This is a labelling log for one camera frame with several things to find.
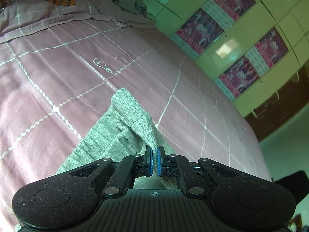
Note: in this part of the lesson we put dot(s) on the pink checked bed sheet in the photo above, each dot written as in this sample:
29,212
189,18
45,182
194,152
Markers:
60,67

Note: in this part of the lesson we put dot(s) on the dark brown wooden door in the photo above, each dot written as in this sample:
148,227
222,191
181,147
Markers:
283,105

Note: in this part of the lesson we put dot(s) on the crumpled grey cloth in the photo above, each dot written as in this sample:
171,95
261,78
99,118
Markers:
128,12

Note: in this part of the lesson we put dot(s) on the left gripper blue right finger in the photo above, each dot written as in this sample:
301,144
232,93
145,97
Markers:
179,168

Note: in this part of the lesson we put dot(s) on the grey knit pants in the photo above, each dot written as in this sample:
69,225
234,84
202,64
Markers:
125,129

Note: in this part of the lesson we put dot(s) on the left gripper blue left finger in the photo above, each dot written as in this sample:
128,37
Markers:
126,171

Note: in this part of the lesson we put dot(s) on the green wardrobe with posters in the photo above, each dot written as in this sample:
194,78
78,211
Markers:
249,48

